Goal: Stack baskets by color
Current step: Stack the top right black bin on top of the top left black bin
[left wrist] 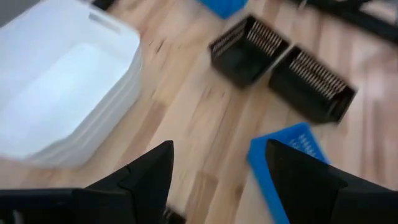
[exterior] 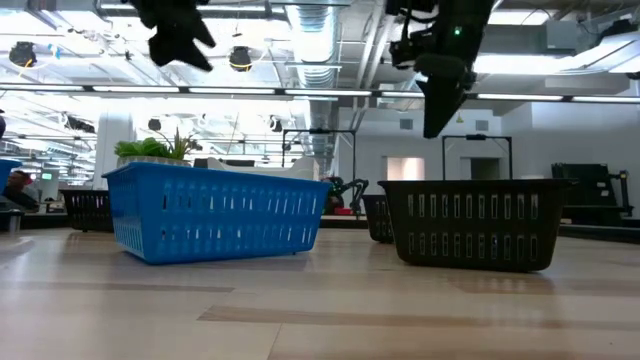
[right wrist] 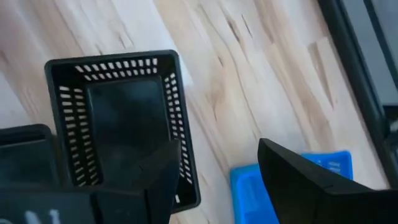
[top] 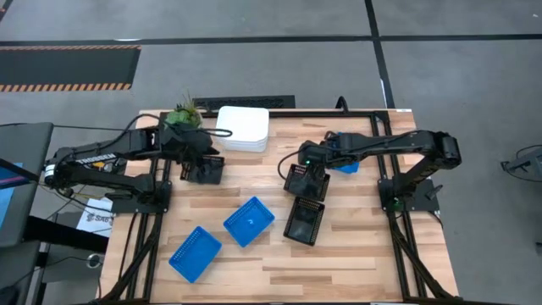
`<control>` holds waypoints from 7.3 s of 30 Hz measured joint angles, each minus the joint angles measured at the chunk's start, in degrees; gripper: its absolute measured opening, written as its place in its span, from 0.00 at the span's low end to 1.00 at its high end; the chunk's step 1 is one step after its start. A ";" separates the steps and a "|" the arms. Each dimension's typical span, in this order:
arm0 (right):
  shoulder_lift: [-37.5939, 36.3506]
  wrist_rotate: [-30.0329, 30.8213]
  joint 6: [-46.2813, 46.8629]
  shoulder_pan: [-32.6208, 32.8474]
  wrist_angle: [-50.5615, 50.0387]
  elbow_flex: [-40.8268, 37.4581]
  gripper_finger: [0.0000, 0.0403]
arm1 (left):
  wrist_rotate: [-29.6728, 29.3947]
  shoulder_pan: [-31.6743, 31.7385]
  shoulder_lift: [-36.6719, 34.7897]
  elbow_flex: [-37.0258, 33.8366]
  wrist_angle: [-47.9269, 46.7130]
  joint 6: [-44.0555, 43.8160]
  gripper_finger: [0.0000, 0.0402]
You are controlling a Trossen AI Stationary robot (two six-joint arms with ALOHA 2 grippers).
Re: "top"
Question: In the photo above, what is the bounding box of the black aluminium table frame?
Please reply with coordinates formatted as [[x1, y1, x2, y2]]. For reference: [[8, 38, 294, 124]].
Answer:
[[97, 108, 465, 305]]

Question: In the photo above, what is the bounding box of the black floor grate strip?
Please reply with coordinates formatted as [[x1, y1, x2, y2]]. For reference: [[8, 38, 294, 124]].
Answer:
[[192, 95, 296, 112]]

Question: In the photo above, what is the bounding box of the grey tripod stand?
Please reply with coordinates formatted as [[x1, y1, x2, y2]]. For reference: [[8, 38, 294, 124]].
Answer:
[[501, 143, 542, 184]]

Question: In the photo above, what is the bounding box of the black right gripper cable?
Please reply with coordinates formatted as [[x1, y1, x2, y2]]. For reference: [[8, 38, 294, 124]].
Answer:
[[277, 147, 308, 181]]

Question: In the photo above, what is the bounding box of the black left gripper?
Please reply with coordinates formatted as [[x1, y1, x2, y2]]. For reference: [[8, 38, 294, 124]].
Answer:
[[158, 122, 220, 182]]

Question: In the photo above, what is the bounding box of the black mat with hazard stripes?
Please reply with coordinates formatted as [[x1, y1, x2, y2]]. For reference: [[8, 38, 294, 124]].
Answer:
[[0, 44, 142, 93]]

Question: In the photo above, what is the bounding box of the black left gripper cable loop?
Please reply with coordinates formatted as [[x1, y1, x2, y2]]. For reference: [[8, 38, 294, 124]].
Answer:
[[198, 128, 234, 139]]

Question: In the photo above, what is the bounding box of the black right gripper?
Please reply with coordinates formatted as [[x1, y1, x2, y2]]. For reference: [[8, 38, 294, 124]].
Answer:
[[298, 140, 335, 186]]

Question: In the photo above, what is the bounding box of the white plastic basket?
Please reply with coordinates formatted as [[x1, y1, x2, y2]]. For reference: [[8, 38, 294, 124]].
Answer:
[[220, 141, 268, 153], [215, 105, 270, 145], [218, 137, 269, 149]]

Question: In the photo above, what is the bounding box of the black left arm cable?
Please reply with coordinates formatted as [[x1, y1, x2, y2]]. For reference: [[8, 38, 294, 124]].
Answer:
[[53, 113, 164, 160]]

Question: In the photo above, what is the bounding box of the black slotted plastic basket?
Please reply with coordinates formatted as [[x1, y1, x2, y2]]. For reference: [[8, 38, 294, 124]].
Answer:
[[282, 163, 331, 202], [282, 196, 326, 247], [180, 155, 226, 186]]

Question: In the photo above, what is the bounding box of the blue slotted plastic basket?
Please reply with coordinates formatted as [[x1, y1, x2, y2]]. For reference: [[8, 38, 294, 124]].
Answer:
[[325, 131, 361, 175], [222, 195, 276, 248], [168, 225, 224, 284]]

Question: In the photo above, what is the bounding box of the white printed paper sheet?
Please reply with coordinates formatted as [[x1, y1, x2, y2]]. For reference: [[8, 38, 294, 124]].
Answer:
[[75, 197, 114, 238]]

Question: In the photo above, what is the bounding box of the potted green succulent plant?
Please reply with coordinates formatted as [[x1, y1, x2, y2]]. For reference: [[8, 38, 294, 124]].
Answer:
[[163, 91, 204, 128]]

